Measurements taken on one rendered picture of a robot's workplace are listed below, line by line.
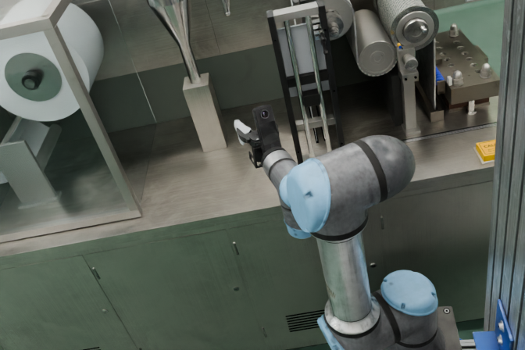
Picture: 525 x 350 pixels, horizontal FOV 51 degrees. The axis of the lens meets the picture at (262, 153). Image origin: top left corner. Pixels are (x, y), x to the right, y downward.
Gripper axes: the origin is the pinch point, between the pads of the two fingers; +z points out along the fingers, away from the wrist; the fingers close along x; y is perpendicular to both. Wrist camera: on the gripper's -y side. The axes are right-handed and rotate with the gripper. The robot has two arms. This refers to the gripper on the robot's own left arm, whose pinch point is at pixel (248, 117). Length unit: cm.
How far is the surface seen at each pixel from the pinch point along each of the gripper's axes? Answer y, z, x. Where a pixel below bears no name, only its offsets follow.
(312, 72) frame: -2.6, 11.8, 24.5
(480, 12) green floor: 89, 212, 261
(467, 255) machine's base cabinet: 66, -17, 69
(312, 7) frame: -23.6, 8.8, 23.6
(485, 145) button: 22, -15, 70
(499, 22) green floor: 89, 189, 260
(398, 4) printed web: -15, 19, 58
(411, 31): -9, 10, 57
